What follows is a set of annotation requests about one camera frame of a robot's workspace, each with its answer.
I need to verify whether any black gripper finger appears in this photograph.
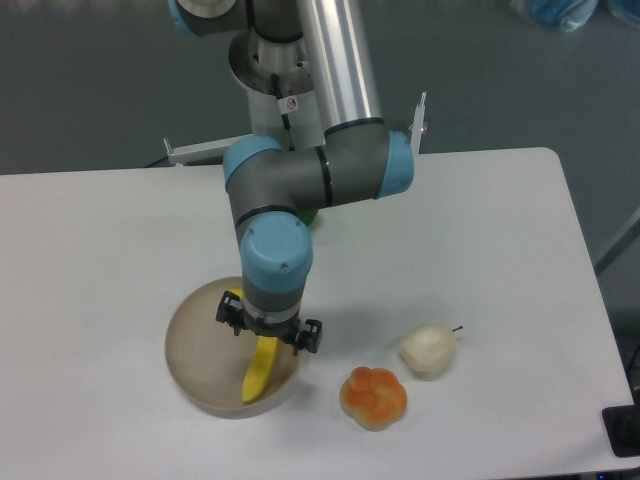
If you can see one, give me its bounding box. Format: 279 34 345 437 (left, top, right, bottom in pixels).
216 293 244 336
287 319 323 355

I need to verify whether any yellow banana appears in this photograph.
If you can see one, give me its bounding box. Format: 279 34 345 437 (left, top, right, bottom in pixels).
229 288 281 404

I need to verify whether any grey table leg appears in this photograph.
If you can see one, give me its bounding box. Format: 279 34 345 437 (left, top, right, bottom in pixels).
593 208 639 277

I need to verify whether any orange and cream bread roll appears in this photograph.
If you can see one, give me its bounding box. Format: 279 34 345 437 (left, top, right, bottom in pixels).
339 366 408 431

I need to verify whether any white metal bracket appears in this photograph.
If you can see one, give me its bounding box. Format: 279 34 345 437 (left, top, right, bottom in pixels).
163 134 250 166

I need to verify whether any blue plastic bag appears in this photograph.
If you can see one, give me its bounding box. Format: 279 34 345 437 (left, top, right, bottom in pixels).
509 0 599 33

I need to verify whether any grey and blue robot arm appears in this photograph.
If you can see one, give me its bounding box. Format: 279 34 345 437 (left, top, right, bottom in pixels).
169 1 414 353

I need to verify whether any white upright bracket post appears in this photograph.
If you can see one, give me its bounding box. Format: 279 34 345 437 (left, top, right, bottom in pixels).
410 91 428 155

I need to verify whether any white pear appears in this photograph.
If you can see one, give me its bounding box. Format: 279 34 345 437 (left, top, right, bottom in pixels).
399 324 463 377

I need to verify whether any green bell pepper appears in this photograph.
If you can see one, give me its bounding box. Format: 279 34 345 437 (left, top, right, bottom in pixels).
298 210 318 227

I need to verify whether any black device at table edge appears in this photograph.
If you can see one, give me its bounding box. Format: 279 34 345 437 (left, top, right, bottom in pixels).
602 405 639 458

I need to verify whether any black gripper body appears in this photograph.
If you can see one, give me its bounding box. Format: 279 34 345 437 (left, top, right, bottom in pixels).
243 310 300 337

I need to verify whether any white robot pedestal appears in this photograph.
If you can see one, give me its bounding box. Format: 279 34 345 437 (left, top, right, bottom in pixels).
229 29 324 150

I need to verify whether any beige round plate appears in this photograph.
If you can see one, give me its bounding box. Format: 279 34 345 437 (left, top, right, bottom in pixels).
165 277 300 419

